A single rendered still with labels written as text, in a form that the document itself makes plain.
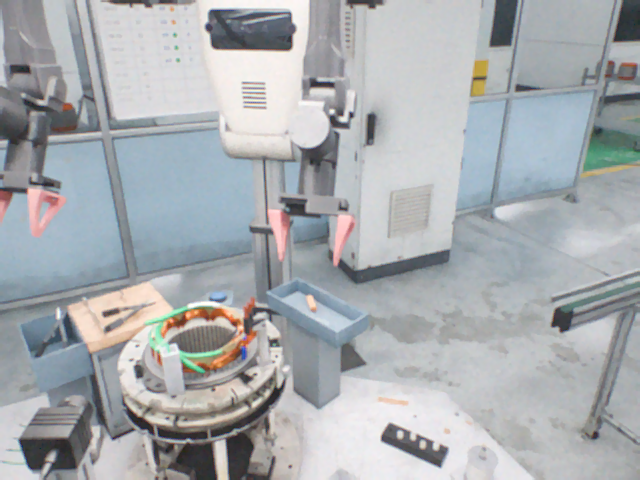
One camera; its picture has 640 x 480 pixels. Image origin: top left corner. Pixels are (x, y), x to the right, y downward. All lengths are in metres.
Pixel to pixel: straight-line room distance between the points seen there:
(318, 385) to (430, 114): 2.30
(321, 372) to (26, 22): 0.93
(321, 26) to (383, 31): 2.27
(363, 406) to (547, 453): 1.28
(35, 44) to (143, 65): 2.13
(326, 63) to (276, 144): 0.52
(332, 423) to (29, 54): 1.00
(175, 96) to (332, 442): 2.32
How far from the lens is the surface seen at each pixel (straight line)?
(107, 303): 1.35
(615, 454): 2.64
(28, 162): 0.97
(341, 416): 1.36
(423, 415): 1.39
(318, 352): 1.26
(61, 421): 0.52
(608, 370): 2.45
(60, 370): 1.25
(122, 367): 1.08
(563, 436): 2.62
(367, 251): 3.37
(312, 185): 0.75
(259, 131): 1.28
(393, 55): 3.10
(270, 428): 1.24
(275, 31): 1.23
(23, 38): 1.00
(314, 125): 0.70
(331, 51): 0.78
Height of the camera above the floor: 1.73
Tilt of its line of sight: 26 degrees down
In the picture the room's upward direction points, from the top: straight up
